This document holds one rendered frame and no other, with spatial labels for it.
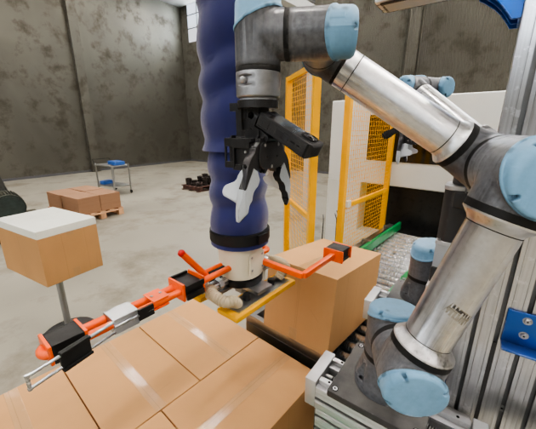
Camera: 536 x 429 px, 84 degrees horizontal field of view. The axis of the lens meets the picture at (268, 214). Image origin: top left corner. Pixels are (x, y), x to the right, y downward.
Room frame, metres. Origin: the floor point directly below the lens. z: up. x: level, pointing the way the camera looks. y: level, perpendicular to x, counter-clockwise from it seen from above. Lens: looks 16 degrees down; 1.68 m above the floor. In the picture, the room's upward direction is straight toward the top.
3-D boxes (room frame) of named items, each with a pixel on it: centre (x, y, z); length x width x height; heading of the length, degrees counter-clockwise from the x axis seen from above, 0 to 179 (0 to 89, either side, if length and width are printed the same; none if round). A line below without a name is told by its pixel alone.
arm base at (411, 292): (1.03, -0.60, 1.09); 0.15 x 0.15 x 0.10
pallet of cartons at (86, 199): (5.77, 3.63, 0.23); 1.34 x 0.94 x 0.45; 52
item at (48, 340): (0.61, 0.49, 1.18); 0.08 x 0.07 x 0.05; 141
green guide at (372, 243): (2.66, -0.94, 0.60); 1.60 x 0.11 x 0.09; 139
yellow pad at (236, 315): (1.01, 0.03, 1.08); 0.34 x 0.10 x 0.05; 141
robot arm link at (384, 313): (0.62, -0.30, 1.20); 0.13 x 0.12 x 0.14; 170
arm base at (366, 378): (0.63, -0.30, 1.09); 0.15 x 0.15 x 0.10
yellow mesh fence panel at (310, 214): (2.57, -0.26, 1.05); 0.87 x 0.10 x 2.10; 11
